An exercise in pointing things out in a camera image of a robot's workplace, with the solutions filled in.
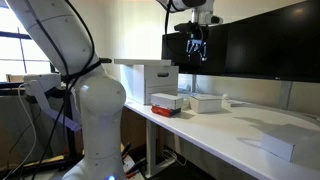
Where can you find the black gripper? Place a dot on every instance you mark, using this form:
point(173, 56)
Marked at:
point(196, 36)

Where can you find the small plain white box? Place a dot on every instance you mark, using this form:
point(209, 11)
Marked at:
point(280, 146)

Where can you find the big white storage box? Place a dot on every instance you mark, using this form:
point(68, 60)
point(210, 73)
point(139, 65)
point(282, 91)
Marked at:
point(156, 86)

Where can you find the white storage box lid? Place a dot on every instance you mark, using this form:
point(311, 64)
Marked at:
point(143, 62)

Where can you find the square white labelled box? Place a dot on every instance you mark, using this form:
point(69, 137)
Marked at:
point(205, 105)

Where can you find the long white carton box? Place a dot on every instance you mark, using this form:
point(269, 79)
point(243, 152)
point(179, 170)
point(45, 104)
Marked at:
point(165, 100)

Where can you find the flat red box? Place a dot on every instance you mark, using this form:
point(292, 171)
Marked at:
point(163, 111)

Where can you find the small beige box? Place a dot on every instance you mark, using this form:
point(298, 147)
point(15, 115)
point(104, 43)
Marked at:
point(15, 78)

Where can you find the black computer monitor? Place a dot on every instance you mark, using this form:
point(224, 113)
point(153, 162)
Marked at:
point(273, 46)
point(216, 53)

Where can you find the angular grey monitor stand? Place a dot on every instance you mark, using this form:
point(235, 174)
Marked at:
point(194, 83)

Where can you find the white desk leg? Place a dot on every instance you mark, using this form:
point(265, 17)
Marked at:
point(151, 146)

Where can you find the thick black stand pole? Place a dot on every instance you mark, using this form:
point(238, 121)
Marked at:
point(69, 133)

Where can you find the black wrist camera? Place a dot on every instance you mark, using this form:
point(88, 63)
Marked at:
point(185, 26)

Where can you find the white angled bracket stand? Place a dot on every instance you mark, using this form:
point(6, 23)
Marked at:
point(41, 81)

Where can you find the window with dark frame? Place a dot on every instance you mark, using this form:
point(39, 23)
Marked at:
point(16, 50)

